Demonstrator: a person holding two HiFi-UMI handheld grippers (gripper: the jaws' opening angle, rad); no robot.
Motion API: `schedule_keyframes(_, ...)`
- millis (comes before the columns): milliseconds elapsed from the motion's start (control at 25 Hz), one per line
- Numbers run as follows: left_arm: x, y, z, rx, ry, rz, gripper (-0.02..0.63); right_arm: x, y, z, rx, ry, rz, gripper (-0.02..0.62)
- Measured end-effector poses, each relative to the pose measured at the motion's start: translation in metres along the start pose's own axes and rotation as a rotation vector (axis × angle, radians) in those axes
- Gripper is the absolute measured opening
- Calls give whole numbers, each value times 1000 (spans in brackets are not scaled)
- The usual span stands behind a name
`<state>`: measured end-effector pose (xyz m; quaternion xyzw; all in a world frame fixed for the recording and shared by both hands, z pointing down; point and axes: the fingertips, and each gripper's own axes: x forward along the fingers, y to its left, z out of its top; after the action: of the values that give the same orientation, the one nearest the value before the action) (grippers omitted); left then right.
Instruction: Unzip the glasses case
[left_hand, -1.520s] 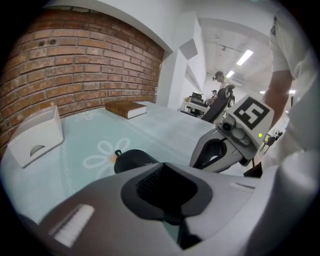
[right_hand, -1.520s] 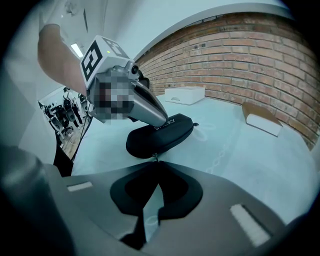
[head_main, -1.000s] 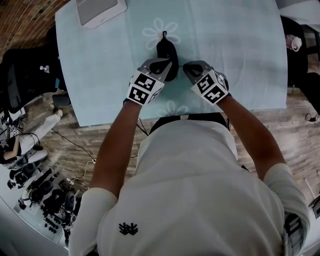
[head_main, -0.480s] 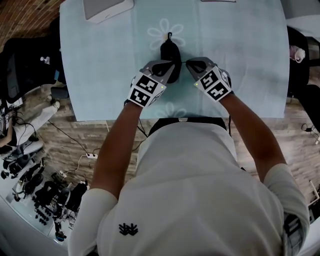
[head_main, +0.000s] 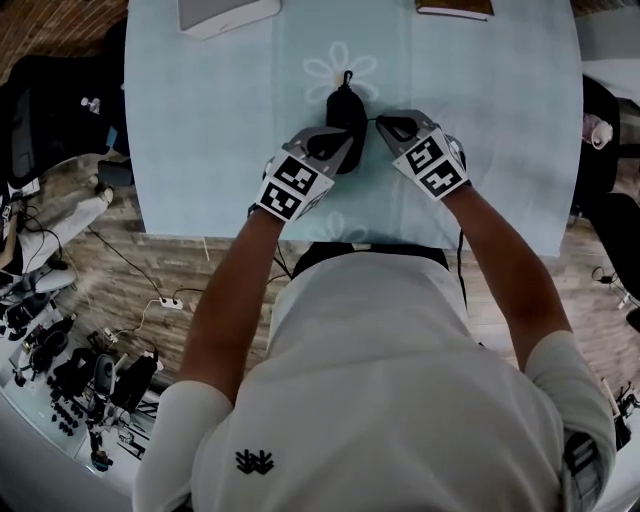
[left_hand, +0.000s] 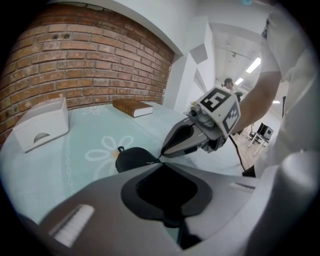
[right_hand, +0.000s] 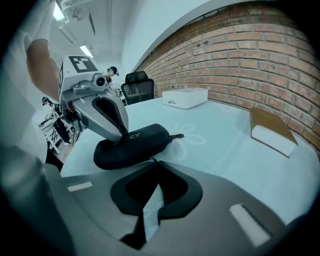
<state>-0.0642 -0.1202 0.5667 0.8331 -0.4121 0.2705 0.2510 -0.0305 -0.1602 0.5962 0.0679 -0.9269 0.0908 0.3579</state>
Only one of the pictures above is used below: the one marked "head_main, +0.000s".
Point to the white cluttered workbench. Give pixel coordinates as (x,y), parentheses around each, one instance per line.
(30,420)

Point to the brown hardcover book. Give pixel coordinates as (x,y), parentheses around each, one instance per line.
(452,7)

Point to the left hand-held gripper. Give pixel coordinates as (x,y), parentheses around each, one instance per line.
(292,187)

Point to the black zippered case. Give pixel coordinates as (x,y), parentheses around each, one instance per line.
(345,107)

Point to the white power strip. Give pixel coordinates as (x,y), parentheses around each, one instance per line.
(171,302)

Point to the person's left forearm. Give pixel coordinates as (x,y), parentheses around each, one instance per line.
(235,290)

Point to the person's right forearm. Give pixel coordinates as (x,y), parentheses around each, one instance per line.
(500,270)

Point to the white rectangular box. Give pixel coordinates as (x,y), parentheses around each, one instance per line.
(225,15)

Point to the black office chair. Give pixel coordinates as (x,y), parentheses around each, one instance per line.
(45,100)
(597,170)

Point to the light blue flowered tablecloth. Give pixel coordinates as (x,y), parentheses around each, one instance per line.
(210,125)

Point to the clear plastic bottle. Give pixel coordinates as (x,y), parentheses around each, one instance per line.
(91,104)

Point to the white pink cup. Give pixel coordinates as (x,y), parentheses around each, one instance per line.
(598,133)

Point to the person's black trousers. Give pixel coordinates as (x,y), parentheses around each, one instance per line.
(320,254)

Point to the person's white t-shirt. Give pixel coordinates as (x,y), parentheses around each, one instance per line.
(380,380)

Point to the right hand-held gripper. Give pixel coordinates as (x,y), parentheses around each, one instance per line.
(432,162)

